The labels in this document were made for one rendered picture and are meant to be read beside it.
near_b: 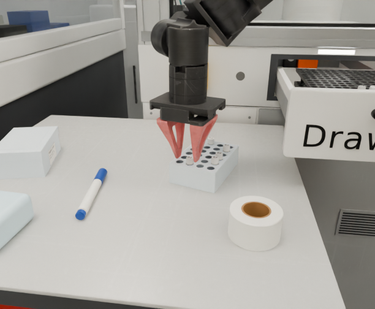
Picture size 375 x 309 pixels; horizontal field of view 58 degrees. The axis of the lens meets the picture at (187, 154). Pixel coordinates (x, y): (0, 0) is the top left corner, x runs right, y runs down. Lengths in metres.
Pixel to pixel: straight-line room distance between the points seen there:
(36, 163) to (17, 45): 0.47
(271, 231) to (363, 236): 0.70
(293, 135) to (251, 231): 0.19
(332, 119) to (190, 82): 0.22
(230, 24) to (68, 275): 0.38
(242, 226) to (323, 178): 0.58
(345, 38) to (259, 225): 0.57
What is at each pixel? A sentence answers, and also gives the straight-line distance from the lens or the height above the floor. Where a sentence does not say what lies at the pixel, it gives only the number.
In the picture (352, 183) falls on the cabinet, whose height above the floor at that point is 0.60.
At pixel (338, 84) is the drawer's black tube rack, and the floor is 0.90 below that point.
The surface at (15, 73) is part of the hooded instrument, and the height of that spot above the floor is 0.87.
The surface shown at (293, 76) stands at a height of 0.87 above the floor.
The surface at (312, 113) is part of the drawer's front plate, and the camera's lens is 0.55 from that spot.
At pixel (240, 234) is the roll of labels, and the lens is 0.45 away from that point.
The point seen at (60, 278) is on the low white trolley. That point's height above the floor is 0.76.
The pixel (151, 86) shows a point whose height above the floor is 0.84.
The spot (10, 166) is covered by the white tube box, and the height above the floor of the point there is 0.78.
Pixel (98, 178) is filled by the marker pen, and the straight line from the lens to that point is 0.59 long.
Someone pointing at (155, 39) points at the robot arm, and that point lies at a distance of 0.56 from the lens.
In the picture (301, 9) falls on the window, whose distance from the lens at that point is 0.88.
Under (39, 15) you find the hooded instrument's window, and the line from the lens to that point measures 1.19.
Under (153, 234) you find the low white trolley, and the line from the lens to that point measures 0.48.
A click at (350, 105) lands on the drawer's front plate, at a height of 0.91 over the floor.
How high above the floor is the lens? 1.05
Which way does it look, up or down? 25 degrees down
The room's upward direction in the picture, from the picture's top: straight up
